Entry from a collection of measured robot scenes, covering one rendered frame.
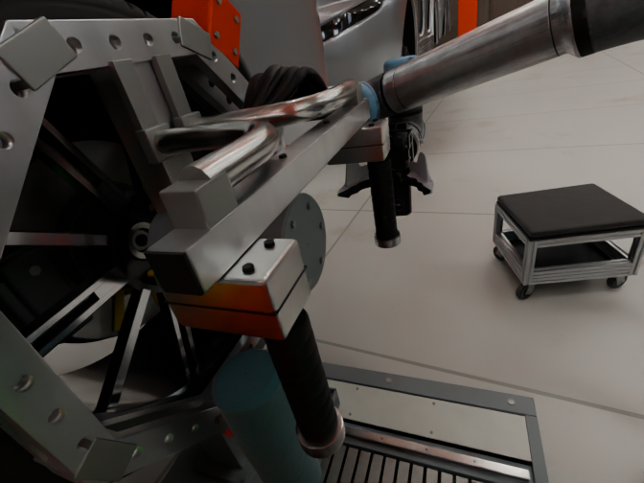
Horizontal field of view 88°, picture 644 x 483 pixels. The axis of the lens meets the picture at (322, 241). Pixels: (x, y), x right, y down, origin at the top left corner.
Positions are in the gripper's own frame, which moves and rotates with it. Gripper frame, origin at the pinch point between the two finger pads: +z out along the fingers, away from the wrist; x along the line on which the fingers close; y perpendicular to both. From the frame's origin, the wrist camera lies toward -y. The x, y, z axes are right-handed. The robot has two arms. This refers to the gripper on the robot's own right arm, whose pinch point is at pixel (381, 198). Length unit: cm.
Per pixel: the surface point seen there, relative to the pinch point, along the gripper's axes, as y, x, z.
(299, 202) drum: 7.5, -5.9, 16.7
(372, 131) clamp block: 11.3, 0.3, 2.6
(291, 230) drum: 5.6, -5.9, 20.0
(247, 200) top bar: 14.8, -1.4, 31.8
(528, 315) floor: -83, 37, -66
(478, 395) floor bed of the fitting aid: -75, 18, -20
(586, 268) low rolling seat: -68, 56, -78
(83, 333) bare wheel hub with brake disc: -7, -40, 29
